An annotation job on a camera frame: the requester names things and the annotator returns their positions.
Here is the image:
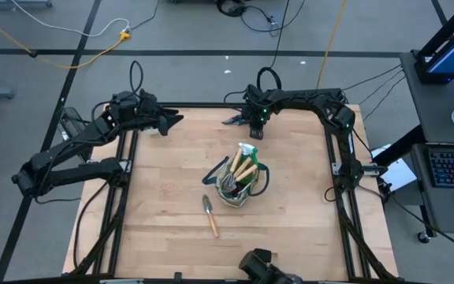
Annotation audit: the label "grey keyboard cart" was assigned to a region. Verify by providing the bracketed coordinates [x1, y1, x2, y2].
[410, 141, 454, 245]

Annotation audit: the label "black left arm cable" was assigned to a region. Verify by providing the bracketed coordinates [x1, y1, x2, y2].
[72, 180, 110, 270]

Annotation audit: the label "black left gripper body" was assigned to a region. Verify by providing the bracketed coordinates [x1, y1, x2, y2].
[120, 92, 162, 136]

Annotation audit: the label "wooden handle garden trowel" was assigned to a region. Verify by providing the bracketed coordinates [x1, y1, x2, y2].
[201, 194, 221, 239]

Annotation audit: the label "silver aluminium bracket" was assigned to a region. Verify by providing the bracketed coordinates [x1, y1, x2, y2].
[99, 278, 145, 284]

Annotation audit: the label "cream green canvas gardening bag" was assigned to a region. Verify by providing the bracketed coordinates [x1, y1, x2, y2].
[201, 141, 271, 209]

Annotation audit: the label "black backlit keyboard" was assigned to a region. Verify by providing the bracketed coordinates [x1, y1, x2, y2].
[427, 148, 454, 189]

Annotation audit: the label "grey desk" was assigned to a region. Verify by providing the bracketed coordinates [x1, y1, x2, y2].
[399, 50, 454, 145]

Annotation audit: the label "dark pruning shears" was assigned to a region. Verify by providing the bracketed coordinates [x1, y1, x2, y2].
[221, 115, 247, 128]

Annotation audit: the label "white paper sheet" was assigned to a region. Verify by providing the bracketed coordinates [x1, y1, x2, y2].
[370, 145, 418, 192]

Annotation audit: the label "black aluminium table frame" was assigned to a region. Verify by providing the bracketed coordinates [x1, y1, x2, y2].
[69, 101, 400, 284]

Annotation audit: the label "black looped cable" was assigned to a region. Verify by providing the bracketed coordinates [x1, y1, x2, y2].
[255, 0, 292, 92]

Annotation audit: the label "yellow hanging power cord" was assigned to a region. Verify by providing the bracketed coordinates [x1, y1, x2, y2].
[315, 0, 348, 90]

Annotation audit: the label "black floor cable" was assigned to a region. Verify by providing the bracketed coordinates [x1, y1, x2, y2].
[384, 192, 454, 257]

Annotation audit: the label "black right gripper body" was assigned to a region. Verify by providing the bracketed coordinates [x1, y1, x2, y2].
[242, 100, 272, 128]

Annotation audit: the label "thin black cable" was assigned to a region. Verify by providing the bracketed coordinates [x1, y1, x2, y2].
[363, 74, 407, 119]
[359, 69, 405, 106]
[340, 62, 404, 94]

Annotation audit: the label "yellow floor extension cable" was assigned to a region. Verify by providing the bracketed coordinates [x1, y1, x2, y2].
[0, 6, 132, 70]

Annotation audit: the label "wooden handle garden tool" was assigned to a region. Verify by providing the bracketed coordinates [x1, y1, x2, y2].
[235, 164, 259, 183]
[233, 157, 254, 178]

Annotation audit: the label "black cable bundle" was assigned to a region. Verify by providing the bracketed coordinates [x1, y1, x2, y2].
[214, 0, 307, 37]

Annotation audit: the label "white floor cable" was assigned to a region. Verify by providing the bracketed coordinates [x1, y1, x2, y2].
[9, 0, 132, 39]

